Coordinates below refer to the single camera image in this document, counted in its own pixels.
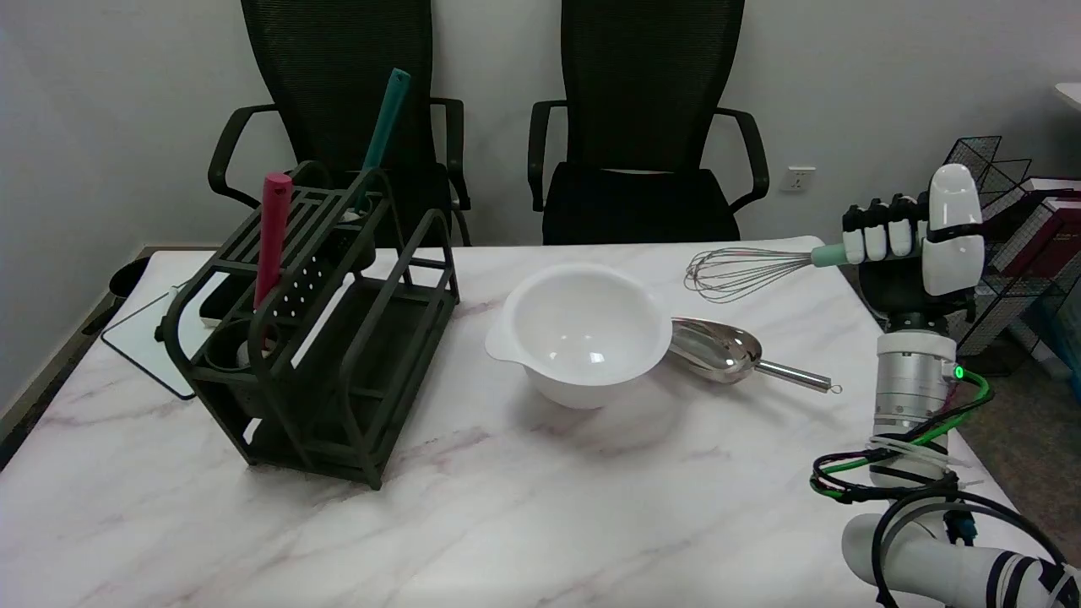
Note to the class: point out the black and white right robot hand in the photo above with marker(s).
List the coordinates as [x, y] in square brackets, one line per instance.
[953, 245]

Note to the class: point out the white wall power socket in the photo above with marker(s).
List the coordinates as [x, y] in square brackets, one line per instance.
[797, 178]

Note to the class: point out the black mesh office chair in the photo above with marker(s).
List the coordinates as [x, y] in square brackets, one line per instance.
[646, 118]
[338, 101]

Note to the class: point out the stainless steel scoop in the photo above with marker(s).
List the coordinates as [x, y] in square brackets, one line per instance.
[726, 348]

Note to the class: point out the white tray with black rim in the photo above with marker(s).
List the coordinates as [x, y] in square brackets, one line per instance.
[148, 329]

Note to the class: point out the black round bin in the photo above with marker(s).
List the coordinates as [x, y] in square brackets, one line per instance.
[127, 277]

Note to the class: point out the dark green dish rack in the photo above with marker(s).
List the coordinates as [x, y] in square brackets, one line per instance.
[321, 338]

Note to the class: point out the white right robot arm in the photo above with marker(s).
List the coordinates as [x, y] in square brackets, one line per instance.
[912, 397]

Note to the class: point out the white plastic mixing bowl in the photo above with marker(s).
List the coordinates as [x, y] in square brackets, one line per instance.
[581, 331]

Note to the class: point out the dark red book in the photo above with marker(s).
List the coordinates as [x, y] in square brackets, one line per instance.
[1047, 245]

